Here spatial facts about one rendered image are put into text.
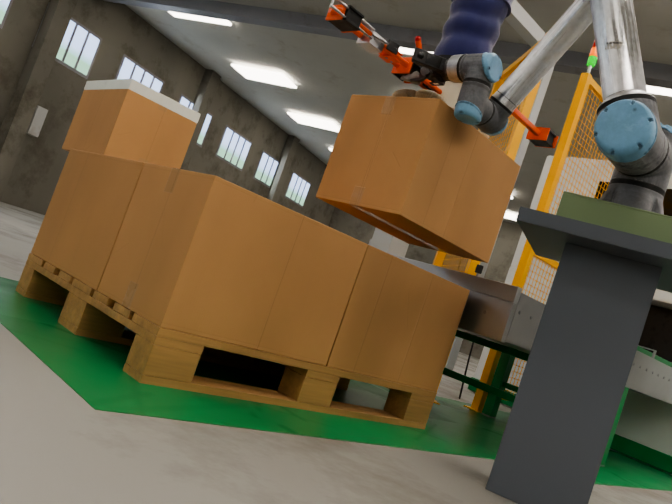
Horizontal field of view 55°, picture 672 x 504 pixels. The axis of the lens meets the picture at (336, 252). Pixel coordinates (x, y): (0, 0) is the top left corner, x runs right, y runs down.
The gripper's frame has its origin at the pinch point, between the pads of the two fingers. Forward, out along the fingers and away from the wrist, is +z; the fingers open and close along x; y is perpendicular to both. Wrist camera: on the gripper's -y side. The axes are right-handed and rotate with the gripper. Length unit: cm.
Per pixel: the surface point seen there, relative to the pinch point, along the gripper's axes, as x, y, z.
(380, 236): -41, 124, 103
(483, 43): 22.2, 25.2, -9.2
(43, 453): -120, -110, -69
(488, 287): -62, 56, -23
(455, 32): 23.1, 17.6, -1.1
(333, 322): -92, -13, -20
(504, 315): -71, 56, -34
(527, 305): -64, 66, -35
